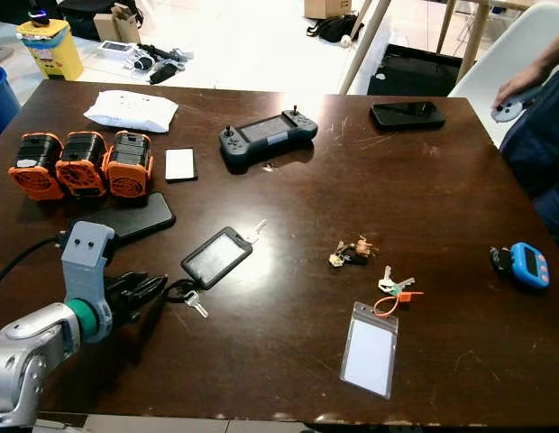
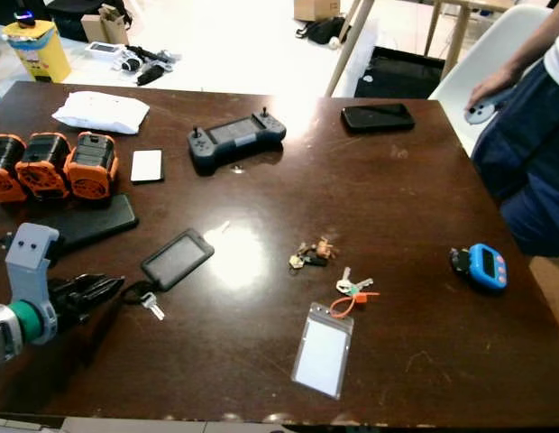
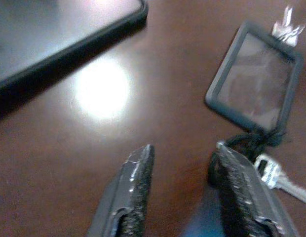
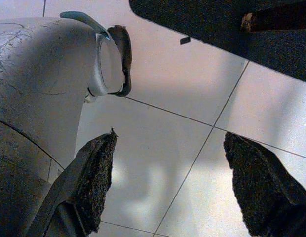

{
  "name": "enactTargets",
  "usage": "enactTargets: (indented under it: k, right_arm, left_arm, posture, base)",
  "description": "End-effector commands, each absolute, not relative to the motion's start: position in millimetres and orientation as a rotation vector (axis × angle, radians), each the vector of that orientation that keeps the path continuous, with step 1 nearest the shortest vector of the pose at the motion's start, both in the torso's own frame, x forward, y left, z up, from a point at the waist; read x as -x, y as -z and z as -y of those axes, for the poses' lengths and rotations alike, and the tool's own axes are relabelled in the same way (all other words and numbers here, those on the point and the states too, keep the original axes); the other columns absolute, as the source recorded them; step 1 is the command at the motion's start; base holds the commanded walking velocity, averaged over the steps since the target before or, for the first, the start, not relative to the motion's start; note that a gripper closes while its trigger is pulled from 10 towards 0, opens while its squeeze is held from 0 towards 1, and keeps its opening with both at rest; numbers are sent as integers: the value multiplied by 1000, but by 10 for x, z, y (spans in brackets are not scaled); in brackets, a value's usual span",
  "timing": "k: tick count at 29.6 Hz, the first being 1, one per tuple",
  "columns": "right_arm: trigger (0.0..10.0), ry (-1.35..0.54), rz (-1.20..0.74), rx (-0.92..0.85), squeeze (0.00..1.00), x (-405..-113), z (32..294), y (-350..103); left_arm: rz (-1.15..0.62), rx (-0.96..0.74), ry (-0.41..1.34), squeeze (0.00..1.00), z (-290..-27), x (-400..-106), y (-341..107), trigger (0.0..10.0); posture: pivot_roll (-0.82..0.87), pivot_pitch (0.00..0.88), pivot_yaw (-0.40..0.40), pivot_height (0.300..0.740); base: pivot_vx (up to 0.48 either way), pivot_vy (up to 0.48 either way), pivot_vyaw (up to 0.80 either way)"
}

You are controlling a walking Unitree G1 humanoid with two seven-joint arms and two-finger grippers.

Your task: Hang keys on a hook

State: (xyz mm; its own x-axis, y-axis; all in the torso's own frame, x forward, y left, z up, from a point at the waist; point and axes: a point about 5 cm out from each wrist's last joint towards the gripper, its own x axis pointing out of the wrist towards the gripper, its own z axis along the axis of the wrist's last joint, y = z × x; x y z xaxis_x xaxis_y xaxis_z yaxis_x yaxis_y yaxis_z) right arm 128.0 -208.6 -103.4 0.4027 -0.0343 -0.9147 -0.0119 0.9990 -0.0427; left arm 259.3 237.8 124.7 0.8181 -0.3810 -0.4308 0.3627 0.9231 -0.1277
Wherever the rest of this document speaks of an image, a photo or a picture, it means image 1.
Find black card holder with keys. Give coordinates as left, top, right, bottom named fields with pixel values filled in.
left=167, top=220, right=268, bottom=319

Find small grey controller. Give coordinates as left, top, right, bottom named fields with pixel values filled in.
left=491, top=97, right=526, bottom=124

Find person's hand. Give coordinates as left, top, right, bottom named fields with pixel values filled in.
left=492, top=61, right=548, bottom=111

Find black power bank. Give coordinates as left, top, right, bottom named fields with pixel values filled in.
left=68, top=192, right=176, bottom=245

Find orange black battery pack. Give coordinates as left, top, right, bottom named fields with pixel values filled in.
left=8, top=132, right=64, bottom=201
left=103, top=130, right=156, bottom=200
left=56, top=131, right=110, bottom=198

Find blue digital timer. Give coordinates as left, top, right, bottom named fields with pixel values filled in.
left=490, top=242, right=552, bottom=292

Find white plastic pouch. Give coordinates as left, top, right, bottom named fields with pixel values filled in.
left=84, top=90, right=179, bottom=134

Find person in blue trousers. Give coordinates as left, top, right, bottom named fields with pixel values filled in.
left=499, top=61, right=559, bottom=246

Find dark grey handheld remote controller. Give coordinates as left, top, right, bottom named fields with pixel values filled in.
left=219, top=107, right=320, bottom=173

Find black gear pile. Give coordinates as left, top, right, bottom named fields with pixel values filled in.
left=128, top=43, right=188, bottom=87

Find clear badge holder white card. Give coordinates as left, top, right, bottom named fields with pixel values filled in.
left=339, top=301, right=400, bottom=401

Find blue bin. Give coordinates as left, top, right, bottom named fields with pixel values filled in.
left=0, top=64, right=22, bottom=145

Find white device on floor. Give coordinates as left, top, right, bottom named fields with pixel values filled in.
left=97, top=40, right=142, bottom=61

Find yellow box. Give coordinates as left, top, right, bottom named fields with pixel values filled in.
left=15, top=18, right=86, bottom=83

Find brown paper bag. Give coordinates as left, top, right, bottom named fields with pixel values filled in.
left=92, top=4, right=142, bottom=45

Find white plastic chair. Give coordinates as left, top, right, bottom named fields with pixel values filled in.
left=448, top=2, right=559, bottom=151

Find black smartphone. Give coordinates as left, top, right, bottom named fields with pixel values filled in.
left=370, top=101, right=447, bottom=132

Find black bag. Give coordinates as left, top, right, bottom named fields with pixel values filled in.
left=306, top=13, right=368, bottom=45

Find light wooden table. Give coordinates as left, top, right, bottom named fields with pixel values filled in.
left=337, top=0, right=559, bottom=97

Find black floor mat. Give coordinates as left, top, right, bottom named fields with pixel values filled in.
left=367, top=42, right=466, bottom=98

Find cardboard box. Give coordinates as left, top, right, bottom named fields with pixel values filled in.
left=303, top=0, right=353, bottom=20

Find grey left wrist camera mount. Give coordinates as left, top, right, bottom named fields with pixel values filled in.
left=61, top=221, right=116, bottom=344

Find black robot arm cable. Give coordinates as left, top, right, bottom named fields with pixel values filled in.
left=0, top=235, right=69, bottom=295

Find brown figure keychain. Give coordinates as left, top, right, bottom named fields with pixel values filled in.
left=328, top=235, right=380, bottom=269

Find keys with orange strap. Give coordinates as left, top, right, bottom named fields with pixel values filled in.
left=372, top=265, right=426, bottom=319

